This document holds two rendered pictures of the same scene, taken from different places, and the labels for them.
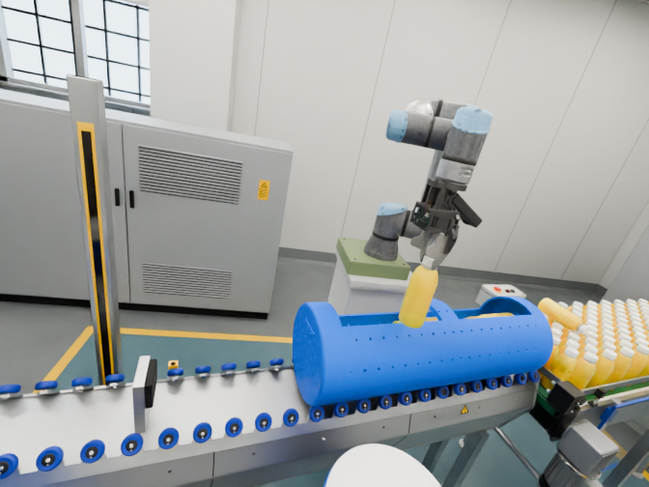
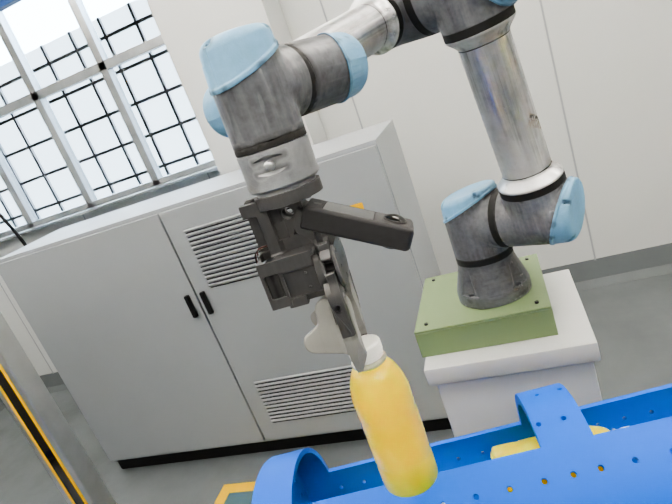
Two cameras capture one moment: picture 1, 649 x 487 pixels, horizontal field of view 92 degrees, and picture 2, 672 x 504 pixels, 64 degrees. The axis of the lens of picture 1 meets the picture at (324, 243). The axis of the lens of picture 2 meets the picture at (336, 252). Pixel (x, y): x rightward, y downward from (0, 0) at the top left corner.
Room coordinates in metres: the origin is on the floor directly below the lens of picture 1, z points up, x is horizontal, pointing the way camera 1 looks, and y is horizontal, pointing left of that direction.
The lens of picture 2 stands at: (0.29, -0.57, 1.73)
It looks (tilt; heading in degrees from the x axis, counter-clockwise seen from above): 17 degrees down; 33
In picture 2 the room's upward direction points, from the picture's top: 20 degrees counter-clockwise
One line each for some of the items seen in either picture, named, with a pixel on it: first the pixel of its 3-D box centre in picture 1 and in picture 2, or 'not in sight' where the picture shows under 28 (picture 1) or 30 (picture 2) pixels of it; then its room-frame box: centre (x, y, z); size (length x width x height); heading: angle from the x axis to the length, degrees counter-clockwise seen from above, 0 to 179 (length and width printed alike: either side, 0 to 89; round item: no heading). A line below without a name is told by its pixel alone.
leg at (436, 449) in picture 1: (437, 446); not in sight; (1.13, -0.77, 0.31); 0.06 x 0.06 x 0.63; 24
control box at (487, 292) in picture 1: (500, 298); not in sight; (1.44, -0.93, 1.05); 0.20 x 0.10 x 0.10; 114
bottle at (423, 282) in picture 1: (419, 293); (390, 418); (0.74, -0.27, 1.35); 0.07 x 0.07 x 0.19
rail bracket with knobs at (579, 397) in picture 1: (563, 397); not in sight; (0.93, -0.98, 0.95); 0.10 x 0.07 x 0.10; 24
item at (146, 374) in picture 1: (146, 393); not in sight; (0.56, 0.36, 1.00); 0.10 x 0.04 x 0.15; 24
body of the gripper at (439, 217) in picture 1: (439, 206); (299, 242); (0.73, -0.25, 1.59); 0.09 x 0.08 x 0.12; 113
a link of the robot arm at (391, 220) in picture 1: (391, 218); (477, 218); (1.30, -0.26, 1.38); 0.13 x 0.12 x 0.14; 77
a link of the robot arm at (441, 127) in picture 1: (454, 136); (307, 77); (0.84, -0.26, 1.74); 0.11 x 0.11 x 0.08; 77
